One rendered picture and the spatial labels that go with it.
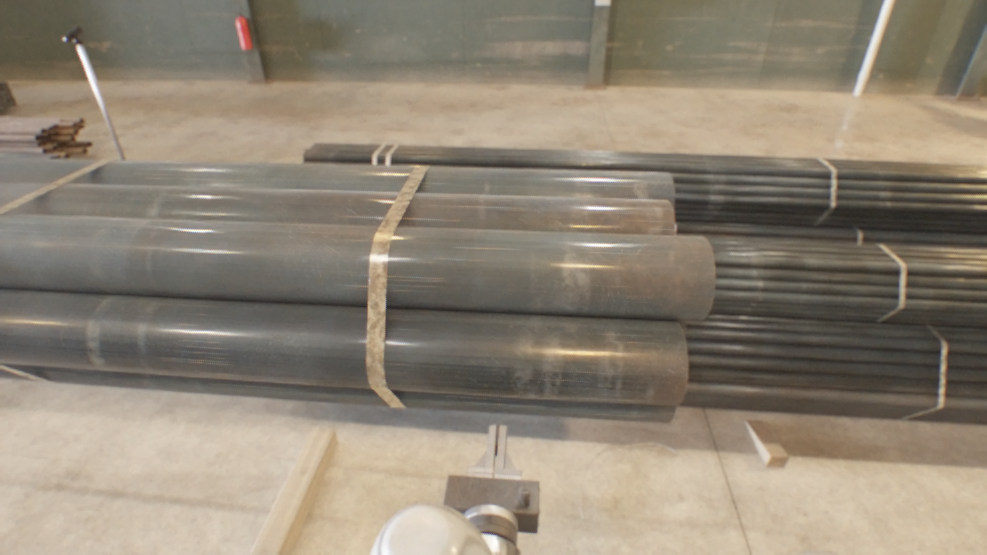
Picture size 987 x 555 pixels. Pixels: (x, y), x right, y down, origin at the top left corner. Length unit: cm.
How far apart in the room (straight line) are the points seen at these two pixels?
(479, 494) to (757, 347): 186
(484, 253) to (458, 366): 21
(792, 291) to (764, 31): 751
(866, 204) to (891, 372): 77
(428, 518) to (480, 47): 876
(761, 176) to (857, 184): 44
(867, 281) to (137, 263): 248
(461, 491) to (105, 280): 80
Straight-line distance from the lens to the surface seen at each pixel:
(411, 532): 49
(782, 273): 237
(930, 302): 270
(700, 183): 259
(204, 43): 1089
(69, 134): 702
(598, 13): 877
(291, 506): 225
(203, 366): 110
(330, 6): 965
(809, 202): 276
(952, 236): 329
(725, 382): 245
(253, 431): 269
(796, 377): 254
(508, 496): 75
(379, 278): 91
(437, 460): 236
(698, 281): 92
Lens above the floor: 189
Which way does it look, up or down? 30 degrees down
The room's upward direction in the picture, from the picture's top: straight up
